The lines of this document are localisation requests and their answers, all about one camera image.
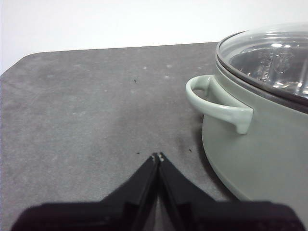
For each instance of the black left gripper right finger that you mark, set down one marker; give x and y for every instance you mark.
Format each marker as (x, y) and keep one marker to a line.
(204, 214)

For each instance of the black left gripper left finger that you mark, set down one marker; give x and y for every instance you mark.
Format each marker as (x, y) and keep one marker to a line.
(115, 211)

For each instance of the glass lid with green knob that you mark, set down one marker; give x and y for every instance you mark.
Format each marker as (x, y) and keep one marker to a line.
(264, 50)

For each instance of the pale green electric steamer pot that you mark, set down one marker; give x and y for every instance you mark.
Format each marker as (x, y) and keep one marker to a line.
(252, 156)

